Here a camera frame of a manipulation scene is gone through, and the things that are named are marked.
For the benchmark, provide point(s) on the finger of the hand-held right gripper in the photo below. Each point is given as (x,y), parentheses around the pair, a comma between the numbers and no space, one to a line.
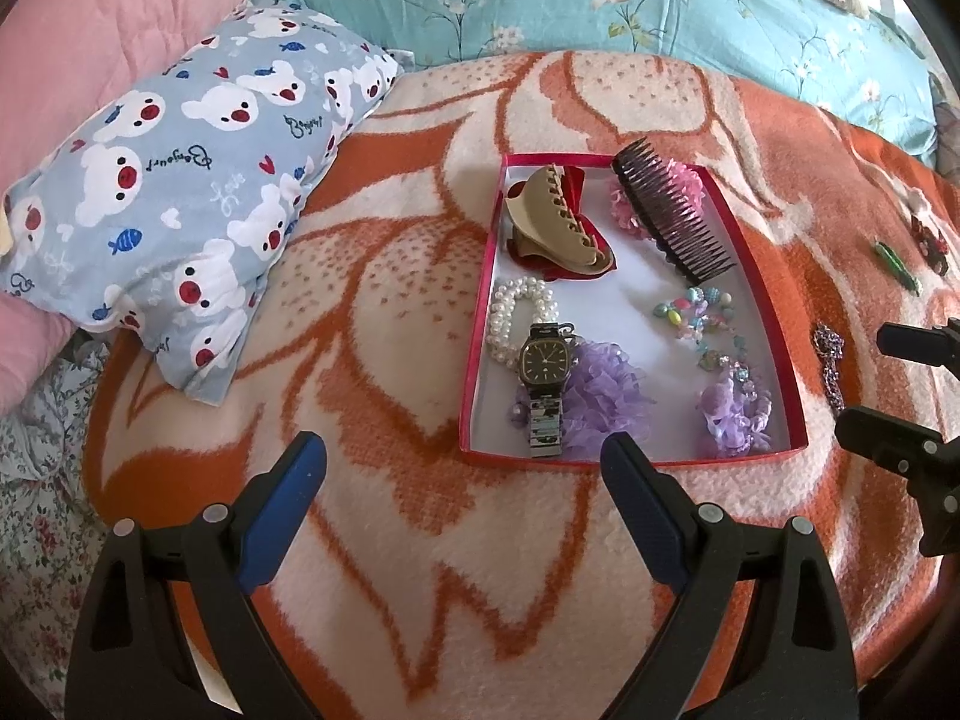
(892,439)
(919,343)

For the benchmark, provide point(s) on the dark brown hair comb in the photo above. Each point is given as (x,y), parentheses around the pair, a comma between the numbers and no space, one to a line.
(667,210)

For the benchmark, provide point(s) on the red-rimmed white box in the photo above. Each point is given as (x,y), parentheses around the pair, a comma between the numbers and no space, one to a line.
(630,300)

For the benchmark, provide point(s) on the orange and cream blanket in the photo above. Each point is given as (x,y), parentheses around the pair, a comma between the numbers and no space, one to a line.
(375,315)

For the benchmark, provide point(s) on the red and black hair clip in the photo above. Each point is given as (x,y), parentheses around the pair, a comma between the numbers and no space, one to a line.
(930,244)

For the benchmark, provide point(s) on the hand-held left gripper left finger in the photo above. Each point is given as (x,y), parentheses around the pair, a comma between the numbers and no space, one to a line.
(281,510)

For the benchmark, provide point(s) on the blue bear print pillow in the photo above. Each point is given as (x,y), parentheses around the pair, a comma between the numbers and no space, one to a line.
(187,165)

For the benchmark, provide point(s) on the pink pom-pom scrunchie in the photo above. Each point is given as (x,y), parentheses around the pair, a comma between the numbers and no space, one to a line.
(686,184)

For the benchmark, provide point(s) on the beige claw hair clip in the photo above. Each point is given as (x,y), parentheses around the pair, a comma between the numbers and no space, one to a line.
(555,232)

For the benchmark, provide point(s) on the red velvet bow hair clip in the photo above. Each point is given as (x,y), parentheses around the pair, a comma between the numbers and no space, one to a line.
(576,184)

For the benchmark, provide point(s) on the large purple scrunchie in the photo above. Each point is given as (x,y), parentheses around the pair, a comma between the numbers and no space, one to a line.
(607,390)

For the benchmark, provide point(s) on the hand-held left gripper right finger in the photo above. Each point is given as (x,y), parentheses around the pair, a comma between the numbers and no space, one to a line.
(645,510)

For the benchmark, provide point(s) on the pink quilt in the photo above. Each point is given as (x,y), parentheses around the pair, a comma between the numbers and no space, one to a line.
(90,37)

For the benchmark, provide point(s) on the green hair clip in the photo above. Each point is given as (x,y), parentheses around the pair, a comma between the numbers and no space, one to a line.
(896,266)

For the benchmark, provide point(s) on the floral bed sheet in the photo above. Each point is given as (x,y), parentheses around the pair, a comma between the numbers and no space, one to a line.
(37,540)

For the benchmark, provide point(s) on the metal band wristwatch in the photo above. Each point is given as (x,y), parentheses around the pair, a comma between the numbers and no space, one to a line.
(545,356)

